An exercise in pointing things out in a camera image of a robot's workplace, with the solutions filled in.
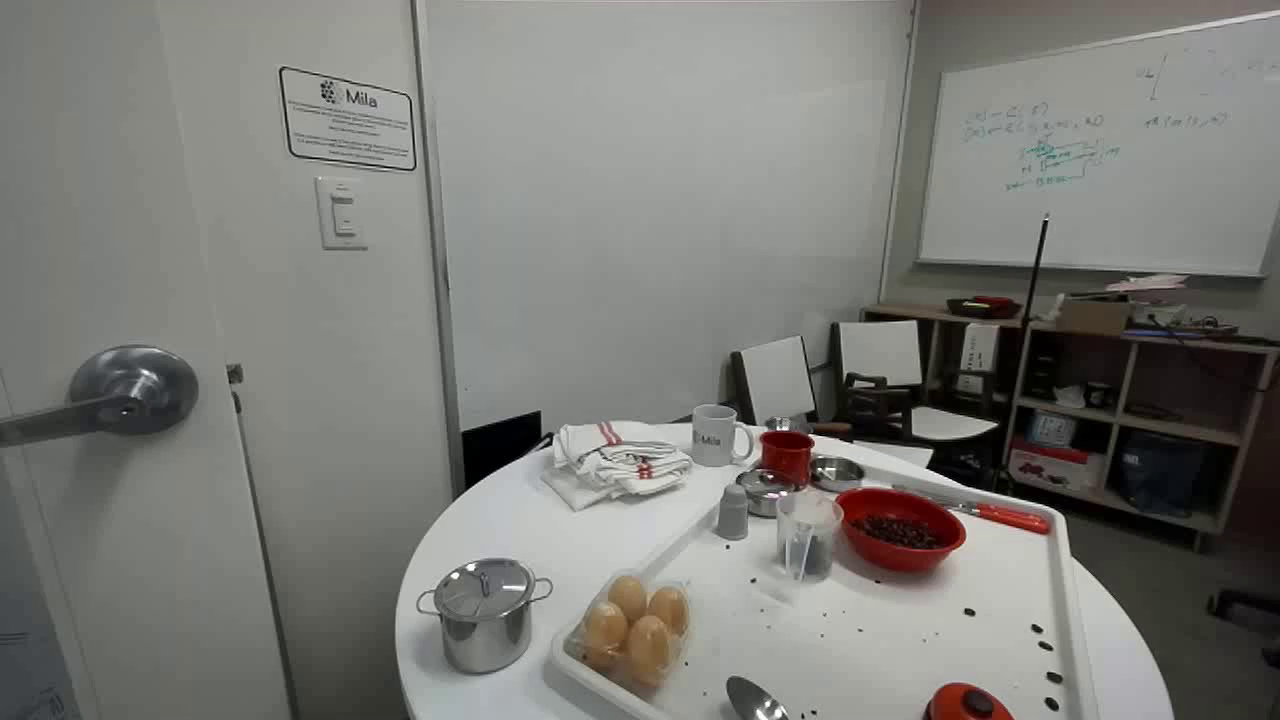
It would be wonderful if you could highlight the small steel bowl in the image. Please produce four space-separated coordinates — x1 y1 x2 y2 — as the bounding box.
814 455 865 492

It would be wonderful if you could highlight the red bowl with beans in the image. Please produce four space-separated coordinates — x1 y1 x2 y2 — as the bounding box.
835 490 968 575

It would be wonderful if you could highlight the white mug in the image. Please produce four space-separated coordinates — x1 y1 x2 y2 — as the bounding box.
693 405 756 467

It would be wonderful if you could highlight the white red striped cloth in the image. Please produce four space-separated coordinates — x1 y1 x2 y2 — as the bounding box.
550 419 693 511

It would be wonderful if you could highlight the red mug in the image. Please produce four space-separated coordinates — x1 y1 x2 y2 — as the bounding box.
760 431 814 486

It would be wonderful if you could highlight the small steel lidded dish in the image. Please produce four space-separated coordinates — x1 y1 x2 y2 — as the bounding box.
737 467 796 520

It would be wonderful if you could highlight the black box on floor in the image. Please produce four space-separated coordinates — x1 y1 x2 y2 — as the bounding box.
463 412 544 486

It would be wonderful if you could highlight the steel salt shaker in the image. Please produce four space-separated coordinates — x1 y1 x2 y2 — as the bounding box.
718 486 754 540

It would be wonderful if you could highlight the steel pot with lid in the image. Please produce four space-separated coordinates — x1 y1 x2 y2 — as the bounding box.
415 555 558 677

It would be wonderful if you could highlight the white plastic tray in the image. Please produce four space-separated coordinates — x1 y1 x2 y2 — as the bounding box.
550 486 1102 720

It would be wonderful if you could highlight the wooden shelf unit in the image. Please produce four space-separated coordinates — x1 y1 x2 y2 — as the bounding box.
867 303 1277 536

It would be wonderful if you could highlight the whiteboard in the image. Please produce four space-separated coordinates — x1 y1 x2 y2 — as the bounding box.
922 12 1280 280

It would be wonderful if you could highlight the white light switch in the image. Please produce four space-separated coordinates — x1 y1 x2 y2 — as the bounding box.
317 182 366 254

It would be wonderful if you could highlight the wall sign plaque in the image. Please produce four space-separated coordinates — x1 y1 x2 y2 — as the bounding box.
277 70 415 172

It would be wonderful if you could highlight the red handled fork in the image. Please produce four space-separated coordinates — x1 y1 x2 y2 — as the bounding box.
865 471 1056 540

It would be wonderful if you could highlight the steel door handle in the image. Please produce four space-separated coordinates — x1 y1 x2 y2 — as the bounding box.
0 345 201 450

